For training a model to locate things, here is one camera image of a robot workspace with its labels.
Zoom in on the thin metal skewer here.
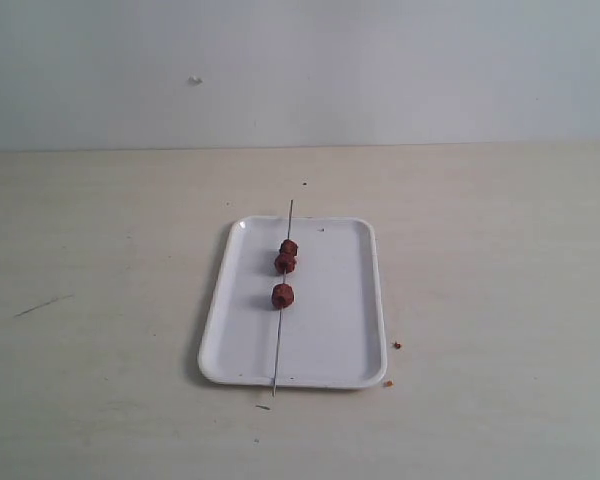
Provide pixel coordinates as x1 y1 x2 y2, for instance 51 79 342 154
271 198 294 398

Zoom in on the white rectangular plastic tray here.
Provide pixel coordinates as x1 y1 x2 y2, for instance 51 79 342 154
198 216 387 389

